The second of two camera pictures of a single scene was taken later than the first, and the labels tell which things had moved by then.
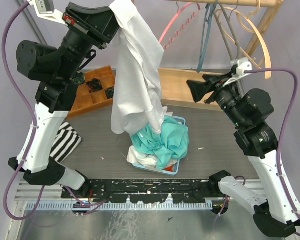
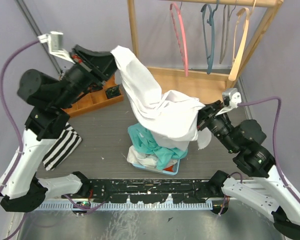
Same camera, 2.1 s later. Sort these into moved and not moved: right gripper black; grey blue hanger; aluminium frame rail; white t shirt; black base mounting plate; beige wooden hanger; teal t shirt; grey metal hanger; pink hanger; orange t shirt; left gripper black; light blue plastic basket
Moved: pink hanger; right gripper black; grey metal hanger; beige wooden hanger; left gripper black; grey blue hanger
Not moved: aluminium frame rail; white t shirt; black base mounting plate; orange t shirt; light blue plastic basket; teal t shirt
